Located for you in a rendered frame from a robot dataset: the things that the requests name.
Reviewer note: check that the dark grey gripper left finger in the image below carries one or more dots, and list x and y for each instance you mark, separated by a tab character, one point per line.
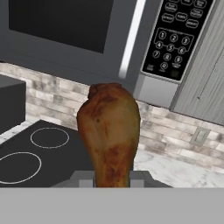
81	180

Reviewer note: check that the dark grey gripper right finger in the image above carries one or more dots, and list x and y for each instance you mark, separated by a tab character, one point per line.
143	180

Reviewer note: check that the brown chicken drumstick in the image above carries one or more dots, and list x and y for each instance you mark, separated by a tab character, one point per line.
109	128

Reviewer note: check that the black hob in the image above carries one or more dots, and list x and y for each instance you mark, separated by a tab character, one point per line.
49	154

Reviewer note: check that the dark grey box appliance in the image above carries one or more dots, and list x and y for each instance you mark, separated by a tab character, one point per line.
11	102

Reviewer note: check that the grey wooden cupboard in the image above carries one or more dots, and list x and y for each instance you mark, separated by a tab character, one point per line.
201	67

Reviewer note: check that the grey microwave oven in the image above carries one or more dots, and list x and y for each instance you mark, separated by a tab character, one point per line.
87	38

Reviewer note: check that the grey wall socket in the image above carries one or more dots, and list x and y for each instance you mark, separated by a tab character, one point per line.
200	136

